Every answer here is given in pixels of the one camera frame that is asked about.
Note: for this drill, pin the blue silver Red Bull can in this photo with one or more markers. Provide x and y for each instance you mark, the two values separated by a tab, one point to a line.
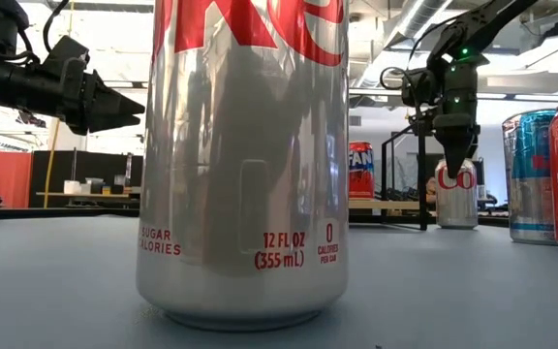
528	203

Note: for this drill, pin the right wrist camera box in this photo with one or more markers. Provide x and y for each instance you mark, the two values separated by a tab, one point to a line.
417	87

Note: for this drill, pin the long ceiling light strip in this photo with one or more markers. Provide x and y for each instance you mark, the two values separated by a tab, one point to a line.
497	95

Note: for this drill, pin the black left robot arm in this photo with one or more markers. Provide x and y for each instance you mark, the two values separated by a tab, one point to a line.
8	87

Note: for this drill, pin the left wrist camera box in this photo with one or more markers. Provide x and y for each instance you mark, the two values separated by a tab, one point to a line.
66	51

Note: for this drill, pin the black partition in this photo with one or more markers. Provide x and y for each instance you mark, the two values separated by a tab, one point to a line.
56	169

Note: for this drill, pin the silver ribbed air duct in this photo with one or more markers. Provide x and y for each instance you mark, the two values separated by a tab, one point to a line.
419	17

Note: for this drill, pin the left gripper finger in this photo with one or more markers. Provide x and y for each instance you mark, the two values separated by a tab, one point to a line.
112	104
102	122

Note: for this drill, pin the silver Diet Coke can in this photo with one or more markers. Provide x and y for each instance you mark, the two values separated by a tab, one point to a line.
240	169
455	208

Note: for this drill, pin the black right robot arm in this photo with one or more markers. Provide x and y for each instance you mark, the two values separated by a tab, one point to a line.
482	22

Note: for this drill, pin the white containers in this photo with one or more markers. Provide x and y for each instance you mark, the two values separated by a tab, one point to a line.
71	186

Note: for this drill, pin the wooden background table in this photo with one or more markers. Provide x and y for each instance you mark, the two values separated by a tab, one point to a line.
53	194

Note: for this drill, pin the orange red panel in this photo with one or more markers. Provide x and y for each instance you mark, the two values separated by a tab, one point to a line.
5	179

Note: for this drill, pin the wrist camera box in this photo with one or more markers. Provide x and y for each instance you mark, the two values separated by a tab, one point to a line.
417	87
66	51

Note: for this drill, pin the black metal table frame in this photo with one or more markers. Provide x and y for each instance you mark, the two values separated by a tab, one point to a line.
66	212

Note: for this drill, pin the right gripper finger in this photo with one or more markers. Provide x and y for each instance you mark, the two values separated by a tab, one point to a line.
457	148

